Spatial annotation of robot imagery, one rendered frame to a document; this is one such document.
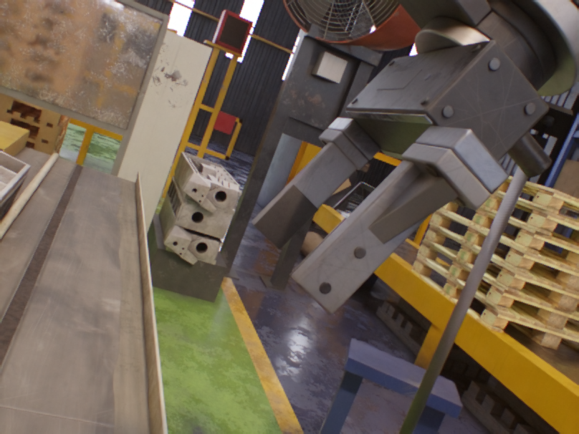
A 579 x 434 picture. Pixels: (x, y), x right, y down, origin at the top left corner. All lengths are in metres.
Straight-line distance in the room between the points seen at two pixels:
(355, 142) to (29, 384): 1.01
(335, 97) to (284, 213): 4.82
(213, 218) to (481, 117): 3.92
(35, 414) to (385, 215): 1.02
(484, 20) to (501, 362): 3.81
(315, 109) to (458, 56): 4.86
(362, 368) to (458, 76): 2.01
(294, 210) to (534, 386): 3.52
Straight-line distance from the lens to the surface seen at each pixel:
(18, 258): 1.94
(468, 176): 0.27
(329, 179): 0.42
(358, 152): 0.42
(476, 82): 0.31
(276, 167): 9.31
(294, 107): 5.12
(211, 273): 4.32
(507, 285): 4.22
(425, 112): 0.30
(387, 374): 2.28
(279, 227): 0.41
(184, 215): 4.17
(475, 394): 4.56
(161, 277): 4.29
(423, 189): 0.28
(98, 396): 1.33
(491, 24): 0.35
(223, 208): 4.17
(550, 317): 4.53
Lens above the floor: 1.41
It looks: 9 degrees down
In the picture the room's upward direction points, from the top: 21 degrees clockwise
